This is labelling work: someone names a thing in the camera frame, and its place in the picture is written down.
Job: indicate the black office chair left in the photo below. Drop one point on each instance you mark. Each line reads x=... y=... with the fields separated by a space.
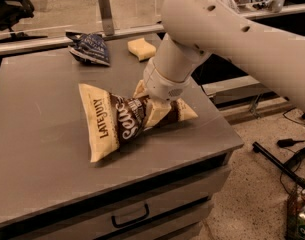
x=11 y=12

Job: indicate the black floor stand bar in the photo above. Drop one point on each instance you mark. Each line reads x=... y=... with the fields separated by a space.
x=258 y=148

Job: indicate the grey drawer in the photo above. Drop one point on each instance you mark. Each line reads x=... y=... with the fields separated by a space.
x=152 y=215
x=165 y=225

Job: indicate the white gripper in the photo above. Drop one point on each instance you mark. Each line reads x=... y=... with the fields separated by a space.
x=160 y=84

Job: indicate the brown Late July chip bag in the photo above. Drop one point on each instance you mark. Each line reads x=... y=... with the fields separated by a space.
x=113 y=120

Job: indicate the grey upper drawer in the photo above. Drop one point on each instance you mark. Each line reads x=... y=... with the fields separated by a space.
x=152 y=215

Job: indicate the yellow sponge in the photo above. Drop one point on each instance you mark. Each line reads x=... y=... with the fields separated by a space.
x=141 y=49

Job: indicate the grey metal side shelf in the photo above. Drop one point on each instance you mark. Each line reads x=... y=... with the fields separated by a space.
x=234 y=89

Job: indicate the left metal bracket post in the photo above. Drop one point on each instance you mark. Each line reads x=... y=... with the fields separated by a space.
x=106 y=17

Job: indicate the blue chip bag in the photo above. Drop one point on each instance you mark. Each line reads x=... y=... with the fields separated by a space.
x=89 y=48

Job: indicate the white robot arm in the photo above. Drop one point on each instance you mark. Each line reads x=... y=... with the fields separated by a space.
x=196 y=29

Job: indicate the black drawer handle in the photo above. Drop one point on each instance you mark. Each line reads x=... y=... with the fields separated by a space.
x=130 y=215

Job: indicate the grey lower drawer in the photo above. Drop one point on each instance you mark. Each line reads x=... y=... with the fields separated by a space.
x=165 y=225

